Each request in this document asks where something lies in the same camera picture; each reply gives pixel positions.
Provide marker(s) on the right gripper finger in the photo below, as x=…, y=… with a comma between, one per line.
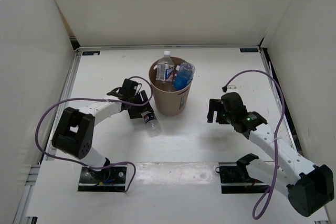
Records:
x=221, y=116
x=214, y=105

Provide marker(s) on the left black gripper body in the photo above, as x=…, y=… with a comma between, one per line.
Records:
x=136, y=97

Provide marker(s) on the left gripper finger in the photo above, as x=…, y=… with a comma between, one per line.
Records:
x=147, y=107
x=135, y=112

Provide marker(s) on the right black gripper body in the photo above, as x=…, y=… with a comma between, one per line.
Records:
x=229, y=116

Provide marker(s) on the clear unlabeled plastic bottle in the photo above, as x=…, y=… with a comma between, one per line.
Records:
x=168, y=86

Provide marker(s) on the black label plastic bottle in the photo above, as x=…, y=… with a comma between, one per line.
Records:
x=153, y=126

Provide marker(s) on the white label plastic bottle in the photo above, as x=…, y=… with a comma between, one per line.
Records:
x=165, y=67

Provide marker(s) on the blue label plastic bottle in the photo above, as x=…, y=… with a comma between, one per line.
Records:
x=184, y=75

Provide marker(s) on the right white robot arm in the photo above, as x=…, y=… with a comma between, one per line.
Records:
x=308, y=187

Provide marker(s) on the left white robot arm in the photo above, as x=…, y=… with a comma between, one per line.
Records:
x=74, y=132

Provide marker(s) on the brown round waste bin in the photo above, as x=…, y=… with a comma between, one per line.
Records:
x=168, y=103

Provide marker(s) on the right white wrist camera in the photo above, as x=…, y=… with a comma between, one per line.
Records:
x=230, y=89

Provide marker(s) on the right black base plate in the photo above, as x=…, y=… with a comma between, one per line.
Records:
x=233, y=182

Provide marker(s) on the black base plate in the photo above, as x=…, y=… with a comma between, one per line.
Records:
x=111, y=180
x=233, y=182

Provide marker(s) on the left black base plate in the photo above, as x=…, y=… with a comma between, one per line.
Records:
x=111, y=180

